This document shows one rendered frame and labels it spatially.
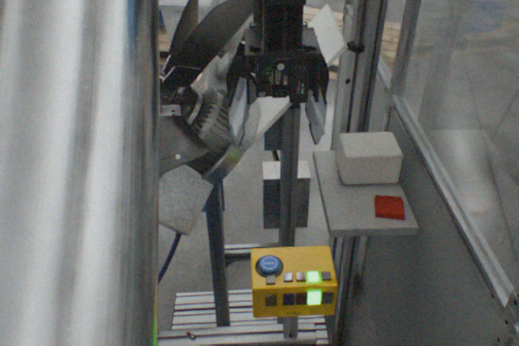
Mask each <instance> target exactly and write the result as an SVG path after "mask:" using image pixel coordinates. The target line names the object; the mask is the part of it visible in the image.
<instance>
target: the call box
mask: <svg viewBox="0 0 519 346"><path fill-rule="evenodd" d="M266 256H273V257H277V259H278V260H279V262H280V270H279V272H278V273H276V274H275V275H272V276H275V280H276V284H275V285H266V281H265V276H266V275H265V274H263V273H262V272H261V271H260V269H259V261H260V259H261V258H263V257H266ZM322 271H330V274H331V278H332V279H331V280H330V281H322V280H321V275H320V272H322ZM303 272H305V273H306V279H307V281H306V282H297V280H296V273H303ZM309 272H317V273H318V278H319V280H318V281H310V280H309V275H308V274H309ZM284 273H292V274H293V279H294V282H292V283H284V280H283V274H284ZM317 292H321V295H322V292H333V295H332V298H333V302H332V304H321V297H320V304H316V305H309V304H308V298H307V305H295V299H296V293H308V297H309V293H317ZM251 293H252V316H253V317H254V318H271V317H289V316H307V315H326V314H334V313H335V309H336V302H337V300H336V296H337V278H336V274H335V271H334V266H333V262H332V255H331V250H330V248H329V246H306V247H286V248H265V249H252V250H251ZM283 293H294V294H295V299H294V305H283ZM265 294H276V295H277V306H265Z"/></svg>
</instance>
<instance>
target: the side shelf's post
mask: <svg viewBox="0 0 519 346"><path fill-rule="evenodd" d="M360 241H361V236H359V237H345V246H344V252H343V259H342V264H341V276H340V283H339V289H338V295H337V300H338V301H337V312H336V320H335V326H334V332H333V338H332V346H345V338H346V333H347V327H348V322H349V317H350V307H351V297H352V292H353V286H354V277H355V272H356V266H357V261H358V252H359V246H360Z"/></svg>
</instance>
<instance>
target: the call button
mask: <svg viewBox="0 0 519 346"><path fill-rule="evenodd" d="M259 270H260V271H261V272H262V273H263V274H265V275H267V276H271V275H275V274H276V273H278V272H279V270H280V262H279V260H278V259H277V257H273V256H266V257H263V258H261V259H260V261H259Z"/></svg>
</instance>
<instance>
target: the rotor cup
mask: <svg viewBox="0 0 519 346"><path fill-rule="evenodd" d="M162 80H163V79H162V78H161V77H160V105H161V106H164V105H179V106H180V108H181V116H184V117H185V119H187V117H188V115H189V114H190V112H191V110H192V109H193V107H194V104H195V102H196V99H197V91H196V90H195V88H193V87H192V86H190V87H188V88H185V89H183V90H182V91H181V92H180V91H179V90H178V86H169V85H161V83H162Z"/></svg>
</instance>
